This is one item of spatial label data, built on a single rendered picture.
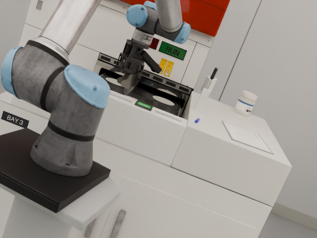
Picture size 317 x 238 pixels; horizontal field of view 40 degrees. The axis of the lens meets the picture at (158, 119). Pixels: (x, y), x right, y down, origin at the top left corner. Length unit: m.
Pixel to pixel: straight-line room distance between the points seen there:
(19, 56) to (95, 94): 0.21
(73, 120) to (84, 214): 0.21
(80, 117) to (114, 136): 0.40
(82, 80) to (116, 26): 1.00
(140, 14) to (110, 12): 0.48
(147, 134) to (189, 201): 0.26
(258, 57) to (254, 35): 0.17
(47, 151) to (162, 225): 0.58
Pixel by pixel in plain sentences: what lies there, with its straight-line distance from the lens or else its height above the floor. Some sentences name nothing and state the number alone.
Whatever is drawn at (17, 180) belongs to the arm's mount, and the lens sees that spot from 0.97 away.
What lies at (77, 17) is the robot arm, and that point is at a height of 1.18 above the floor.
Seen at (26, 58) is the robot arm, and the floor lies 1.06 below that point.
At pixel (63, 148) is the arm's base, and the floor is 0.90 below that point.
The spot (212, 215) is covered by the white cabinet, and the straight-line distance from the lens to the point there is 1.46.
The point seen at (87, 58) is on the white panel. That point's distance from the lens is 2.02.
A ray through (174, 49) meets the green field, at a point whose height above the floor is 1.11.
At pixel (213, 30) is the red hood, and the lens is 1.89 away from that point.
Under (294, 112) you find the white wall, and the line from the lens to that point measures 3.58.
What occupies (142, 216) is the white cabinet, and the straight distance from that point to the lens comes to 1.48.
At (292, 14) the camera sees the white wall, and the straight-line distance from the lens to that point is 3.49.
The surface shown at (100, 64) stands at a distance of 1.99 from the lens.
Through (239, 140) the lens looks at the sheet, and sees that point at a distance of 1.44.
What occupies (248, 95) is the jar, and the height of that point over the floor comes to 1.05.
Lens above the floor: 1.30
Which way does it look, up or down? 15 degrees down
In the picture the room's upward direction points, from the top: 21 degrees clockwise
